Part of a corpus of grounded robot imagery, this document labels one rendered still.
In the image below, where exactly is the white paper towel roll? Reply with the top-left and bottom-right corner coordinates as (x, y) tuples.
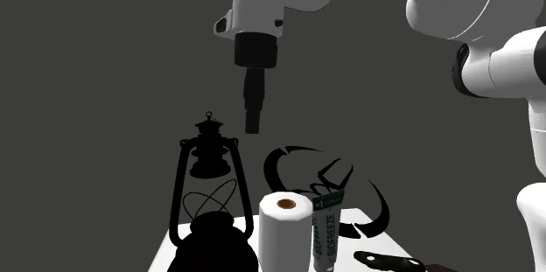
(257, 191), (315, 272)

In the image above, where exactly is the white and green tube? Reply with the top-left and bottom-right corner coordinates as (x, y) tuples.
(311, 189), (346, 272)

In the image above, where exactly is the black openwork bowl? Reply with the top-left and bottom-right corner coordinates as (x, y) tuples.
(262, 145), (391, 240)

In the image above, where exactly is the white table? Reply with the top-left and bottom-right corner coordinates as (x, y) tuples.
(147, 207), (417, 272)

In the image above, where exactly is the black oil lantern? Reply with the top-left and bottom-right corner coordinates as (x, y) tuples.
(168, 110), (261, 272)

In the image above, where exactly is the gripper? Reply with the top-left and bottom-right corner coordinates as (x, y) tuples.
(233, 31), (280, 136)

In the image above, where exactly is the black tool with white spots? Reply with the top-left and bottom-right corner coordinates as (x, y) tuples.
(353, 250), (428, 272)

